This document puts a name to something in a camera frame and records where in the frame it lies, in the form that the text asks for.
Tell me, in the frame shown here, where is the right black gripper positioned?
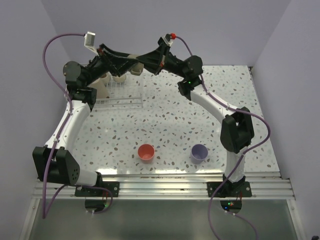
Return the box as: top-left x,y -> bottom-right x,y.
137,43 -> 188,79

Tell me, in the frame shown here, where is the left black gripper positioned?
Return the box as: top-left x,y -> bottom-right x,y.
84,44 -> 138,87

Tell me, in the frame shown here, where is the small olive mug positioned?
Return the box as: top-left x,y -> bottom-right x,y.
127,54 -> 144,76

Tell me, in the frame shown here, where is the beige tall cup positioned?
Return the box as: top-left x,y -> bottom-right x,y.
89,78 -> 110,99

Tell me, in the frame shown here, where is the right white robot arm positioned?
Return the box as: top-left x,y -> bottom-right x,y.
137,34 -> 255,198

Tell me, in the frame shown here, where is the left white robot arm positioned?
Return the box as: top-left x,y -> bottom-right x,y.
32,44 -> 138,197

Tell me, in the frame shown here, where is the red cup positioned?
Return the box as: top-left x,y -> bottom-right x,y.
137,143 -> 155,164

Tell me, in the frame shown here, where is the purple cup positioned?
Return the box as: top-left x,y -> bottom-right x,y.
190,144 -> 209,165

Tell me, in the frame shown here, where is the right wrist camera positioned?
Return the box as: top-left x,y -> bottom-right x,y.
162,33 -> 177,47

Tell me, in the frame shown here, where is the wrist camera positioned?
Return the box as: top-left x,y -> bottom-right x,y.
83,31 -> 99,56
162,33 -> 177,47

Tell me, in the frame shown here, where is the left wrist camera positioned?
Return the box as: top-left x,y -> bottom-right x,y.
83,31 -> 99,56

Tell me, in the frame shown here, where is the white wire dish rack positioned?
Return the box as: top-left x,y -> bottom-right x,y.
64,59 -> 145,108

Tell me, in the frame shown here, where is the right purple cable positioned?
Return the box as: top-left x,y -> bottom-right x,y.
174,34 -> 273,240

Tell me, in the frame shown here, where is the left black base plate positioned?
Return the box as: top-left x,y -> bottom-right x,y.
74,181 -> 120,198

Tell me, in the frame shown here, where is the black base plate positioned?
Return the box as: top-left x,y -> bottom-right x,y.
74,181 -> 120,198
206,181 -> 253,198

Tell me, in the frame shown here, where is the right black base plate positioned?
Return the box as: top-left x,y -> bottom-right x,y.
206,181 -> 253,198

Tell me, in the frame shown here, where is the aluminium rail frame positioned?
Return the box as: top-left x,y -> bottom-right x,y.
20,172 -> 308,240

